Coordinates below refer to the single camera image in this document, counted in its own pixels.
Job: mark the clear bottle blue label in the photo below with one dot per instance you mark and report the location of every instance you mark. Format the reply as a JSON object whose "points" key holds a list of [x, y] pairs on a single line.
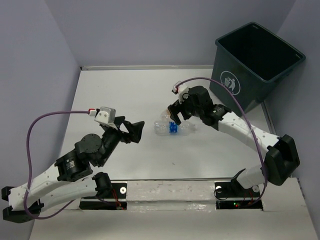
{"points": [[167, 128]]}

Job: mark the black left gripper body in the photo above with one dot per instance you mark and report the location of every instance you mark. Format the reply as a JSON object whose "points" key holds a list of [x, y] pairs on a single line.
{"points": [[111, 137]]}

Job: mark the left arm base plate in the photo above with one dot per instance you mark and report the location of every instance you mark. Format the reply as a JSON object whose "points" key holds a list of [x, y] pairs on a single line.
{"points": [[115, 200]]}

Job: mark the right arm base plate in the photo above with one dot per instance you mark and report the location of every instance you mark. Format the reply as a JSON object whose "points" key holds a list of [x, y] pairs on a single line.
{"points": [[228, 198]]}

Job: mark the dark green plastic bin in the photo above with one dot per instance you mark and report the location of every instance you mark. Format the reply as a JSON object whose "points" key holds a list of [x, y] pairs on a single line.
{"points": [[249, 64]]}

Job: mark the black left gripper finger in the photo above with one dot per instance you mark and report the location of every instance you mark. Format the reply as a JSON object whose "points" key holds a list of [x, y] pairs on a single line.
{"points": [[136, 128], [132, 137]]}

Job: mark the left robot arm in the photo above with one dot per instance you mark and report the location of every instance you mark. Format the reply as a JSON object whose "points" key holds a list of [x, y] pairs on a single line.
{"points": [[71, 177]]}

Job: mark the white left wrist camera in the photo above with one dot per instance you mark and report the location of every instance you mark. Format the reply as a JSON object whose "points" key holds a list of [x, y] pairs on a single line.
{"points": [[104, 115]]}

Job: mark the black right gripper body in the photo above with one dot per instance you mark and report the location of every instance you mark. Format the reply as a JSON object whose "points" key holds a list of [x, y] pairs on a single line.
{"points": [[187, 109]]}

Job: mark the small bottle yellow cap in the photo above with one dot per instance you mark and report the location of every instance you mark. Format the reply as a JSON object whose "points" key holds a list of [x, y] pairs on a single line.
{"points": [[165, 116]]}

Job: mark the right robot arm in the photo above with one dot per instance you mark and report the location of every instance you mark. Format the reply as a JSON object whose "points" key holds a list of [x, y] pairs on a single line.
{"points": [[279, 154]]}

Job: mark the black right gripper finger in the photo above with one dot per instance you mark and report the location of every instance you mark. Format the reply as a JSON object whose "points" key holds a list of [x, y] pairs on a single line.
{"points": [[175, 107], [175, 117]]}

